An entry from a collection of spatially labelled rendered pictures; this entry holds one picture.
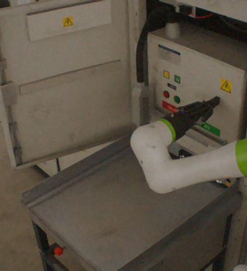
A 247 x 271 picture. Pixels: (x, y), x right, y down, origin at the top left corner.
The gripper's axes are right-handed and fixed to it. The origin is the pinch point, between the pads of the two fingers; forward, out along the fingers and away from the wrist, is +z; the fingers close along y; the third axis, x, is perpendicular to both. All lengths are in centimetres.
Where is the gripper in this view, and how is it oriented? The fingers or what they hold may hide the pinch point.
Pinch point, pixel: (212, 103)
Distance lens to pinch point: 175.8
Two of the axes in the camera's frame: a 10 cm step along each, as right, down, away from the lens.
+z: 7.4, -4.1, 5.4
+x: -0.4, -8.2, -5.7
